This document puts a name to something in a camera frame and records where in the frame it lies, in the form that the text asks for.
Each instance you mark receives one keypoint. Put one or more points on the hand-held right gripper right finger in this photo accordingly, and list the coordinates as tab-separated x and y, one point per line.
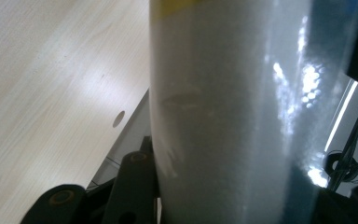
332	208

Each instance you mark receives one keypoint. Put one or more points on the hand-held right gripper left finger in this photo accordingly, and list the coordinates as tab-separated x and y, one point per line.
133	186

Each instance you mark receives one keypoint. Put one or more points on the red and white spout pouch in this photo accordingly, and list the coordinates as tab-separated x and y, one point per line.
214	109

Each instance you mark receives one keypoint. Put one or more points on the black metal stand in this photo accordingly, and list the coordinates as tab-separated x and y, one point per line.
352	143

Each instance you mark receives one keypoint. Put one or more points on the grey round table grommet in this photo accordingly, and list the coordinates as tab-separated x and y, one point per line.
118	118

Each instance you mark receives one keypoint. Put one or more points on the aluminium floor rail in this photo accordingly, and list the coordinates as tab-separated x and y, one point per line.
341	115

